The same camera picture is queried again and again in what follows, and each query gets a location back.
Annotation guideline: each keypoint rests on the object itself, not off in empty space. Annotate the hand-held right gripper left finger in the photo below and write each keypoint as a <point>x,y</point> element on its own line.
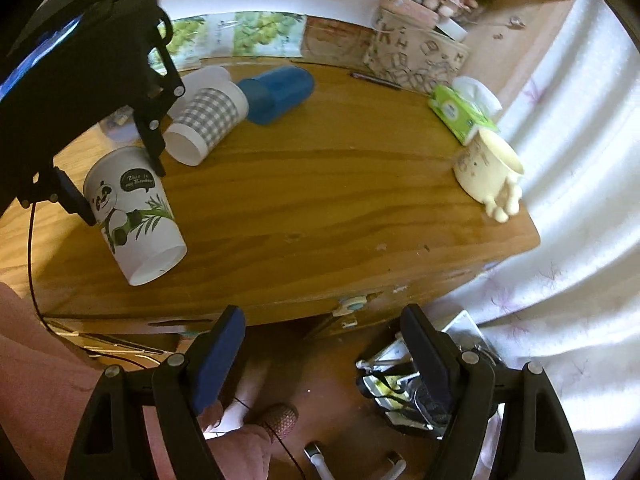
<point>220,360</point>

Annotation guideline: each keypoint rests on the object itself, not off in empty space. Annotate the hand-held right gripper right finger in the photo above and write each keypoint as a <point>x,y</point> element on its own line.
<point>431,362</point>

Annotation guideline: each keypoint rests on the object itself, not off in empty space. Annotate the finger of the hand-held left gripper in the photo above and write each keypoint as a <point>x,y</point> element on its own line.
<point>153,146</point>
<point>75,202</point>

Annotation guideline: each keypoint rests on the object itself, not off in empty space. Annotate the panda print paper cup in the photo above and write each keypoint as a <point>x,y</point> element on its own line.
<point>135,215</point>

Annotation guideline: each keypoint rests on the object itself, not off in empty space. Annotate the grey checked paper cup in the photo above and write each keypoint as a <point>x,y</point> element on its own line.
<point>207,120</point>

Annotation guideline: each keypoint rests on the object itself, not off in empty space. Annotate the translucent white plastic cup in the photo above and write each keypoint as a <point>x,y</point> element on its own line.
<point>210,76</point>

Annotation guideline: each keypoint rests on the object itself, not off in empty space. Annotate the blue plastic cup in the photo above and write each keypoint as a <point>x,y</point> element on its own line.
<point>277,92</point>

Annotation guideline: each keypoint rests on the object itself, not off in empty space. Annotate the brown mesh slipper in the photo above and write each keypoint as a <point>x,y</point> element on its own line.
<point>280,417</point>

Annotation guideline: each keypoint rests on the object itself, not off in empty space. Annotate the teal drawer knob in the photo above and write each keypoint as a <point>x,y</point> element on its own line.
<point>352,305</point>

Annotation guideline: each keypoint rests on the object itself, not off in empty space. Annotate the white chair base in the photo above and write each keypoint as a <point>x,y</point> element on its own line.
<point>320,460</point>

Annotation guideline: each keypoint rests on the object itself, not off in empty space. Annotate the grape print paper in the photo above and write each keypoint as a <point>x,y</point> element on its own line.
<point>255,32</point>

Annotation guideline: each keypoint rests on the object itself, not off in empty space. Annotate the person's leg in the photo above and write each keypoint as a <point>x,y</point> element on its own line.
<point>45,360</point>

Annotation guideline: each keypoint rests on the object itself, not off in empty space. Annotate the cream ceramic mug with feet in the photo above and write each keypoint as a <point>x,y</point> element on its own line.
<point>487,167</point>

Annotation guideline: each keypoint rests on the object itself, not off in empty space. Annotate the white floral curtain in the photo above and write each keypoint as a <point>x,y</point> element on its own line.
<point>575,210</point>

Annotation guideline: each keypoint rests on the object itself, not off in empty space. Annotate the dark pen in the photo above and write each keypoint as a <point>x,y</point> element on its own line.
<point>375,80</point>

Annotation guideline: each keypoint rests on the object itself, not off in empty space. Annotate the green tissue pack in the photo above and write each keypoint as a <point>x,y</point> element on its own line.
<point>462,112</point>

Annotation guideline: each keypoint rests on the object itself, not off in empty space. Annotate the letter print fabric basket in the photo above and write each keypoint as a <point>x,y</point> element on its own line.
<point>415,57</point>

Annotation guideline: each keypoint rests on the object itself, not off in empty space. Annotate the round pink box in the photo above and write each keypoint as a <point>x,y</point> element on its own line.
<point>405,7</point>

